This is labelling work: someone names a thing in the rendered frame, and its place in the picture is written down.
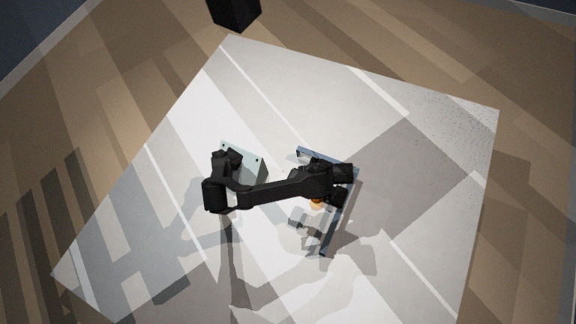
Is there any clear low l-shaped wall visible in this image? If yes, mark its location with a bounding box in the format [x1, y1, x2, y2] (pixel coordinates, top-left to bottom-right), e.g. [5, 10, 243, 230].
[297, 151, 359, 255]

